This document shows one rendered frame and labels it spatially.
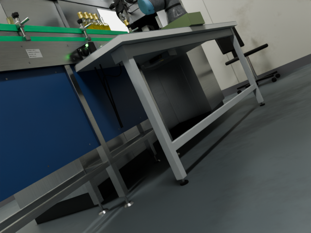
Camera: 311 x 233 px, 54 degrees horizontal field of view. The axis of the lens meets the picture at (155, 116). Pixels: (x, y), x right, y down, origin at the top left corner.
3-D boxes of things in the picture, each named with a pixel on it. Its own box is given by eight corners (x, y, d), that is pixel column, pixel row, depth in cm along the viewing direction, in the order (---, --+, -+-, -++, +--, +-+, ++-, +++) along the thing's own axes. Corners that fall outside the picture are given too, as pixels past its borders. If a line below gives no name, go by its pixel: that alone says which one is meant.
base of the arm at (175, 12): (193, 14, 203) (187, 0, 202) (180, 17, 193) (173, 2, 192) (177, 24, 214) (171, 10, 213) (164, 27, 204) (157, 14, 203)
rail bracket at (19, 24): (29, 43, 135) (15, 15, 134) (40, 35, 131) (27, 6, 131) (22, 43, 131) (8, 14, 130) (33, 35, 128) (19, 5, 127)
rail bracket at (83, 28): (89, 42, 176) (79, 21, 175) (99, 36, 173) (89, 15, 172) (85, 42, 172) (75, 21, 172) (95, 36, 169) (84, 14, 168)
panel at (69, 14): (133, 45, 293) (118, 13, 291) (135, 44, 292) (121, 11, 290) (75, 47, 212) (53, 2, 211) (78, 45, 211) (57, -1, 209)
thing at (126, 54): (265, 103, 264) (232, 27, 261) (186, 185, 144) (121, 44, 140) (255, 107, 269) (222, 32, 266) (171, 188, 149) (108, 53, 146)
